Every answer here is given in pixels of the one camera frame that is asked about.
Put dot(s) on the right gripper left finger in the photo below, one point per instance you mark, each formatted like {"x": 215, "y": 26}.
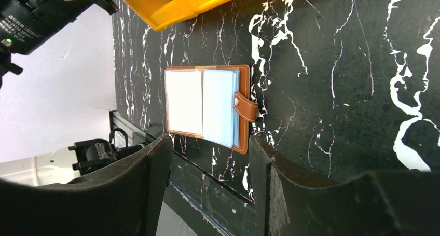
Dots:
{"x": 123, "y": 198}

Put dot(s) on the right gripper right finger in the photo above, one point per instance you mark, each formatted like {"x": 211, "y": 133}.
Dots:
{"x": 292, "y": 200}

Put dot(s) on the brown leather card holder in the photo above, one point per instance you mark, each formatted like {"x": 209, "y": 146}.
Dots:
{"x": 211, "y": 103}

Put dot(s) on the yellow three-compartment bin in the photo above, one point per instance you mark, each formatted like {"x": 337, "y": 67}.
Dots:
{"x": 161, "y": 14}

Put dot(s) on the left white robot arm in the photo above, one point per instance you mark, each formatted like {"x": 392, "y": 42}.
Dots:
{"x": 25, "y": 26}

